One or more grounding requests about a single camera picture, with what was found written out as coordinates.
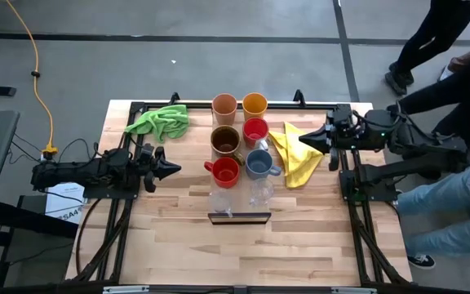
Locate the green microfibre cloth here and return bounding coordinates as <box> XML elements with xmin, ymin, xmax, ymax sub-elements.
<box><xmin>124</xmin><ymin>104</ymin><xmax>190</xmax><ymax>143</ymax></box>

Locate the yellow extension cable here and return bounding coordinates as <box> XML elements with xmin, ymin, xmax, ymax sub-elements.
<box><xmin>5</xmin><ymin>0</ymin><xmax>60</xmax><ymax>155</ymax></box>

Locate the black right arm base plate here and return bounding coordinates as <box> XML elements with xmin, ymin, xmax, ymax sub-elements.
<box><xmin>339</xmin><ymin>169</ymin><xmax>399</xmax><ymax>203</ymax></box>

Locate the silver aluminium rail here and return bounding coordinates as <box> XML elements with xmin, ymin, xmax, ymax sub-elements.
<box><xmin>103</xmin><ymin>285</ymin><xmax>150</xmax><ymax>294</ymax></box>
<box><xmin>331</xmin><ymin>287</ymin><xmax>377</xmax><ymax>294</ymax></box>

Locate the yellow microfibre cloth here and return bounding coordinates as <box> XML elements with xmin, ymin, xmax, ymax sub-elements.
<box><xmin>268</xmin><ymin>121</ymin><xmax>326</xmax><ymax>189</ymax></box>

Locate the black table leg frame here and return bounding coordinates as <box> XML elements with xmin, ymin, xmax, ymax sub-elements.
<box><xmin>0</xmin><ymin>194</ymin><xmax>79</xmax><ymax>287</ymax></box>

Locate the plain red mug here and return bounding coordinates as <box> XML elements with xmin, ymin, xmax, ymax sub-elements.
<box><xmin>203</xmin><ymin>156</ymin><xmax>242</xmax><ymax>189</ymax></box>

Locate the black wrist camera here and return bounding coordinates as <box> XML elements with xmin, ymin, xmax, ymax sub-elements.
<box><xmin>139</xmin><ymin>142</ymin><xmax>154</xmax><ymax>163</ymax></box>
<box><xmin>326</xmin><ymin>104</ymin><xmax>353</xmax><ymax>128</ymax></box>

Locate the white cardboard box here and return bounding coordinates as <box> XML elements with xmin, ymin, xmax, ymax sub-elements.
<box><xmin>45</xmin><ymin>182</ymin><xmax>87</xmax><ymax>225</ymax></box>

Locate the black left camera cable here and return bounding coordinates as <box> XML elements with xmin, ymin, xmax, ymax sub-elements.
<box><xmin>91</xmin><ymin>134</ymin><xmax>140</xmax><ymax>164</ymax></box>

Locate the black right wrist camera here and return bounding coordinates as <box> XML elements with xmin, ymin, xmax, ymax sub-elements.
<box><xmin>326</xmin><ymin>104</ymin><xmax>353</xmax><ymax>128</ymax></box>

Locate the orange plastic cup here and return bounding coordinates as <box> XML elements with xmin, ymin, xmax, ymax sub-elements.
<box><xmin>242</xmin><ymin>91</ymin><xmax>269</xmax><ymax>122</ymax></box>

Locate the red ridged ceramic mug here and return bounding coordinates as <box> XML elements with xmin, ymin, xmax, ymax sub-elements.
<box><xmin>242</xmin><ymin>117</ymin><xmax>271</xmax><ymax>151</ymax></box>

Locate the brown ceramic mug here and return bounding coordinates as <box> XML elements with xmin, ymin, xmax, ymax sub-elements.
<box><xmin>209</xmin><ymin>124</ymin><xmax>246</xmax><ymax>167</ymax></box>

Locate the long wooden shelf board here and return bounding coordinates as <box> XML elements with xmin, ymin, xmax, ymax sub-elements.
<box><xmin>208</xmin><ymin>106</ymin><xmax>273</xmax><ymax>225</ymax></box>

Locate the grey-blue ceramic mug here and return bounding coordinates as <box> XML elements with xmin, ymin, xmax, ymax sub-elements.
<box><xmin>245</xmin><ymin>149</ymin><xmax>283</xmax><ymax>181</ymax></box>

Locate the salmon plastic cup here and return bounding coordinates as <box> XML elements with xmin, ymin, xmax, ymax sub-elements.
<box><xmin>211</xmin><ymin>92</ymin><xmax>238</xmax><ymax>127</ymax></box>

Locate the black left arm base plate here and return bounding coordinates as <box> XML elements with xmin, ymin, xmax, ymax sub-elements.
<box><xmin>82</xmin><ymin>179</ymin><xmax>141</xmax><ymax>200</ymax></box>

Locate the clear glass mug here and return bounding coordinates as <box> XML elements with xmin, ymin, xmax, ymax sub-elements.
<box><xmin>208</xmin><ymin>187</ymin><xmax>235</xmax><ymax>218</ymax></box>

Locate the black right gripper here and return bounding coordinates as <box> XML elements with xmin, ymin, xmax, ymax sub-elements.
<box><xmin>299</xmin><ymin>122</ymin><xmax>369</xmax><ymax>172</ymax></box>

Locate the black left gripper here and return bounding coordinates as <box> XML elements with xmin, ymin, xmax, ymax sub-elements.
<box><xmin>132</xmin><ymin>145</ymin><xmax>182</xmax><ymax>194</ymax></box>

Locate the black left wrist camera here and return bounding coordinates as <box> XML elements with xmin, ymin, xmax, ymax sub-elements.
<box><xmin>139</xmin><ymin>142</ymin><xmax>154</xmax><ymax>163</ymax></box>

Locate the clear glass cup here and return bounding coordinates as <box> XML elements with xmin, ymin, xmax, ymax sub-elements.
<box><xmin>249</xmin><ymin>177</ymin><xmax>276</xmax><ymax>207</ymax></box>

